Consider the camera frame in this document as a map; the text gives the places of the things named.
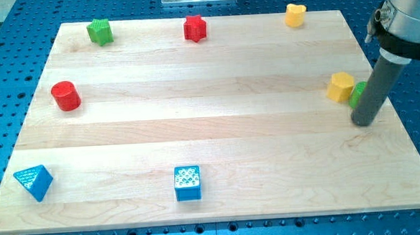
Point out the blue cube block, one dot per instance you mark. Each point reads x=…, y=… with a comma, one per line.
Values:
x=187, y=183

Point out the red star block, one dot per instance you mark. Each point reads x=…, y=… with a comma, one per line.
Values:
x=195, y=28

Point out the yellow heart block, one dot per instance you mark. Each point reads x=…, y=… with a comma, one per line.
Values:
x=295, y=15

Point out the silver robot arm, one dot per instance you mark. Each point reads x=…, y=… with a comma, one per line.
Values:
x=396, y=25

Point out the red cylinder block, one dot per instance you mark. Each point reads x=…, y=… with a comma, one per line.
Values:
x=66, y=95

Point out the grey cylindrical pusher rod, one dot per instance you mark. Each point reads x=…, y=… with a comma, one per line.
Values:
x=383, y=77

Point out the yellow hexagon block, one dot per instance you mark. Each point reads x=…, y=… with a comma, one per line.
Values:
x=340, y=87

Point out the light wooden board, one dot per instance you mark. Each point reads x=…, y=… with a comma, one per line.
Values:
x=248, y=105

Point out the green star block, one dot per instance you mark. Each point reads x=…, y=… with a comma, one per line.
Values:
x=100, y=32

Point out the green round block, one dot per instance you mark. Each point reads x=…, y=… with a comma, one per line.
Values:
x=356, y=93

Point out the blue triangle block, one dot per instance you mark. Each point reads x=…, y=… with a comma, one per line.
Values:
x=36, y=181

